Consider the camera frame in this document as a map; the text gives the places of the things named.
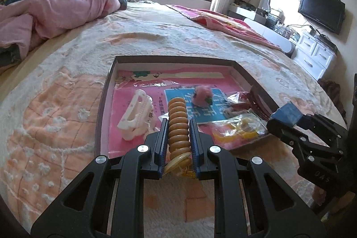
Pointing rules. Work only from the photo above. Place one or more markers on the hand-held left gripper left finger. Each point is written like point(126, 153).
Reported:
point(164, 140)

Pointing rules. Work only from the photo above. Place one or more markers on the clear bag of yellow bangles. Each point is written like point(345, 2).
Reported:
point(237, 130)

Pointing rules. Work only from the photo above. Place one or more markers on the dark brown hair clip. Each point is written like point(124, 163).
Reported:
point(260, 107)

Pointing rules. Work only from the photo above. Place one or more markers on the small blue box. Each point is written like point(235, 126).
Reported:
point(286, 114)

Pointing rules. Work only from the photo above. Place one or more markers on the pink quilt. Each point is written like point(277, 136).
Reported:
point(69, 12)

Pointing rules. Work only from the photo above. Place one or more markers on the dark shallow cardboard box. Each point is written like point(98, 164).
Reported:
point(104, 107)

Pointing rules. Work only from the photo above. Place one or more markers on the long white low cabinet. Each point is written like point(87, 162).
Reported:
point(265, 29)

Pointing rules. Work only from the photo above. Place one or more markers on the clear bag of beaded jewelry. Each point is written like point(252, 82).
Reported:
point(239, 100)

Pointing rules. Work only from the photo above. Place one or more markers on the pink red blanket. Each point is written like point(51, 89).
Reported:
point(223, 23)

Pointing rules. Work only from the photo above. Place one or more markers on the black television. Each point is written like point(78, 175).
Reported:
point(320, 9)

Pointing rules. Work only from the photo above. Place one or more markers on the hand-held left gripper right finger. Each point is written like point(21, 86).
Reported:
point(195, 143)

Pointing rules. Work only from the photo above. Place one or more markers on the white drawer cabinet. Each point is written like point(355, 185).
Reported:
point(312, 56)

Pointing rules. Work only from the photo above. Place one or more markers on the white hair claw clip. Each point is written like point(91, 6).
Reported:
point(136, 112)

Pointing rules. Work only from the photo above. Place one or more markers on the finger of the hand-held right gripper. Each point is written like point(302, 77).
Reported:
point(326, 128)
point(290, 133)

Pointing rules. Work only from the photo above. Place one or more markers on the dark brown cloth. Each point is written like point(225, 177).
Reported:
point(333, 93)

